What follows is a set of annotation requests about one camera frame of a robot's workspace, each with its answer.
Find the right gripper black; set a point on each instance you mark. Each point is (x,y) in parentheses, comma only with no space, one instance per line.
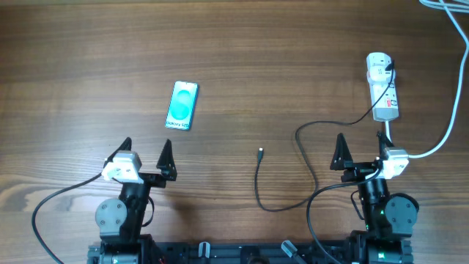
(357,169)

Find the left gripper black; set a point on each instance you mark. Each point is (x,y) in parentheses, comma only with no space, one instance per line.
(165,165)

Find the teal Galaxy smartphone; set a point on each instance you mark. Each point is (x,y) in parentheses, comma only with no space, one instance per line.
(182,105)

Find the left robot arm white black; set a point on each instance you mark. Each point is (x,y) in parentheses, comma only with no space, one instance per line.
(120,220)

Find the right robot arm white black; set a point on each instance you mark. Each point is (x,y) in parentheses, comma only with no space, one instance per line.
(389,218)

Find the white charger adapter plug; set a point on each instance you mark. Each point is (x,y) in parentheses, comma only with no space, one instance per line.
(378,74)

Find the white power strip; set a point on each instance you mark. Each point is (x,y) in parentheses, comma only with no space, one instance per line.
(383,96)

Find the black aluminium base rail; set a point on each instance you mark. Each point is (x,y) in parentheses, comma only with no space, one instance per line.
(285,252)

